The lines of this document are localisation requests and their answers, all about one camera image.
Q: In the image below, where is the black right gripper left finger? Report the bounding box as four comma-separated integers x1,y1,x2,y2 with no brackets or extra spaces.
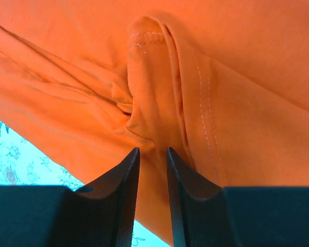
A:
0,148,140,246

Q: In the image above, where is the orange t shirt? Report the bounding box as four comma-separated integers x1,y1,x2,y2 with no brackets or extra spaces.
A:
0,1,309,244

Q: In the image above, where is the floral patterned table mat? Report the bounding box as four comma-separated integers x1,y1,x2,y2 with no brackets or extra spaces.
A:
0,120,169,246

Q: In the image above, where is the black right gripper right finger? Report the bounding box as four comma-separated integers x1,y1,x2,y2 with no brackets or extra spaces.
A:
167,148,309,246

